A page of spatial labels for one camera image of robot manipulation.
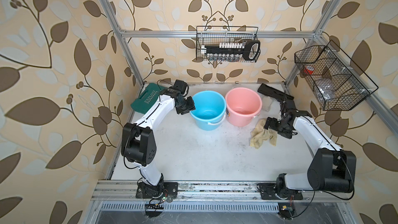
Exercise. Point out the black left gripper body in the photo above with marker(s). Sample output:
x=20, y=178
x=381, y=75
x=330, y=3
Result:
x=185, y=105

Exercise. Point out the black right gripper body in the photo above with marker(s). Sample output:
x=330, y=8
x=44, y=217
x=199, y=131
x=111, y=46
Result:
x=283, y=129

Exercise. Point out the blue plastic bucket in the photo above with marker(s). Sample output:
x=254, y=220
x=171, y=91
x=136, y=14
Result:
x=210, y=110

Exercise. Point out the beige cleaning cloth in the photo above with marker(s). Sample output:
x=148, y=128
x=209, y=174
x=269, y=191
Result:
x=259, y=135

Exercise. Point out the pink plastic bucket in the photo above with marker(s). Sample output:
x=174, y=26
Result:
x=243, y=105

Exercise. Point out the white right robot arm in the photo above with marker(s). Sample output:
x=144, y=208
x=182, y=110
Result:
x=332, y=169

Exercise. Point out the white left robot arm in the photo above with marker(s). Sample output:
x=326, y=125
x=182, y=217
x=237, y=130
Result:
x=138, y=142

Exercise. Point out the clear bag with white part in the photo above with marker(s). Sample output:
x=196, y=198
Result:
x=266, y=103

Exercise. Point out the green tool case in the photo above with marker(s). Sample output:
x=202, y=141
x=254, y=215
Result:
x=147, y=98

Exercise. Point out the black plastic tray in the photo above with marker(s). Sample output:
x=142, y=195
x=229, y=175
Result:
x=278, y=95

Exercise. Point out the clear plastic bag in basket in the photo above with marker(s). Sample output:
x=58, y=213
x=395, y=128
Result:
x=326, y=88

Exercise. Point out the red tape roll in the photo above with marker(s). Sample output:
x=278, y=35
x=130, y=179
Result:
x=308, y=70

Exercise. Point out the black socket set holder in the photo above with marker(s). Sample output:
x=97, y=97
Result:
x=247, y=51

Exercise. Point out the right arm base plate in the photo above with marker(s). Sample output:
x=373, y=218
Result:
x=270, y=191

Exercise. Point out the black wire basket right wall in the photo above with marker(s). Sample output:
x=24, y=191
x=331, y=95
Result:
x=352, y=84

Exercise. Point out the black wire basket wall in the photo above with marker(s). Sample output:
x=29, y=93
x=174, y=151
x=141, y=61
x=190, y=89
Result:
x=352, y=84
x=214, y=35

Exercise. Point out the black wire basket back wall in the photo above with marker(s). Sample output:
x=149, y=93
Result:
x=214, y=35

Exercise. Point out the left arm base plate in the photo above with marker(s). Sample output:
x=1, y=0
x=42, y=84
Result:
x=163, y=189

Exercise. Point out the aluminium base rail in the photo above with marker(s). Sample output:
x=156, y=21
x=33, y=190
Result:
x=205, y=197

